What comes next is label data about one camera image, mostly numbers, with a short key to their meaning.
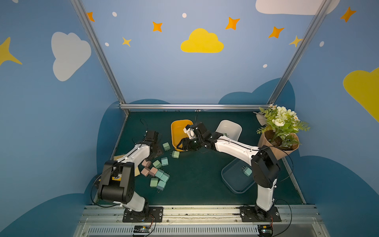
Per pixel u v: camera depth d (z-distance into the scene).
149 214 0.69
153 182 0.84
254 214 0.67
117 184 0.45
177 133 1.07
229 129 1.08
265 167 0.49
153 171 0.87
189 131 0.78
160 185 0.82
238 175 0.82
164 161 0.93
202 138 0.69
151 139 0.75
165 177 0.86
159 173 0.86
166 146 0.98
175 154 0.95
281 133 0.82
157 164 0.90
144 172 0.87
